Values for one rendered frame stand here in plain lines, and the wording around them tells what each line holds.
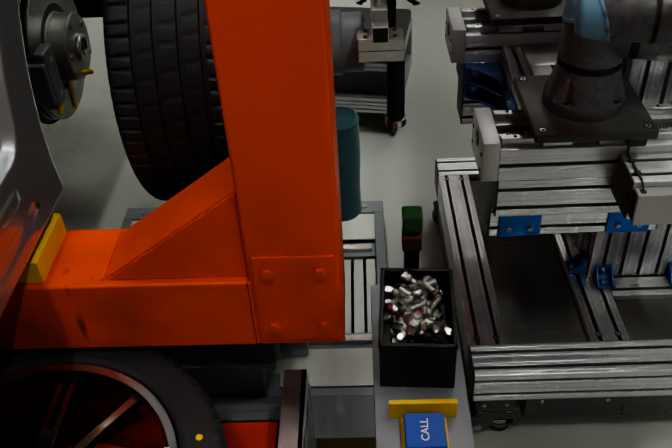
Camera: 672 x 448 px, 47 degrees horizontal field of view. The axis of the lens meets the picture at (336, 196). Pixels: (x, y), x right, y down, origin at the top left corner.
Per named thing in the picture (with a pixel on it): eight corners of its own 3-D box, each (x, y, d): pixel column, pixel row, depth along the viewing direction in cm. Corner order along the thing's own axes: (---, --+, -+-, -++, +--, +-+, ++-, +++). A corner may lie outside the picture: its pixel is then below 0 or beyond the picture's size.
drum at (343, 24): (272, 59, 176) (266, 1, 167) (365, 55, 175) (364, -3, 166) (267, 89, 165) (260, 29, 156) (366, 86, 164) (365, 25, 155)
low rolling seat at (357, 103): (399, 137, 288) (399, 56, 268) (306, 132, 295) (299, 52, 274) (411, 82, 322) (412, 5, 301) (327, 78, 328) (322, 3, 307)
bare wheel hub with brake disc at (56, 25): (81, 104, 190) (62, -30, 180) (112, 103, 190) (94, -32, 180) (29, 134, 160) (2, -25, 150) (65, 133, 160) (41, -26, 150)
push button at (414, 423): (403, 420, 135) (403, 412, 133) (443, 419, 134) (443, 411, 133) (405, 455, 129) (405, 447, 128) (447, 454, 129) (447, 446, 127)
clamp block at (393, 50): (356, 51, 151) (355, 26, 147) (402, 50, 150) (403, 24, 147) (357, 63, 147) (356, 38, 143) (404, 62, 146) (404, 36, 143)
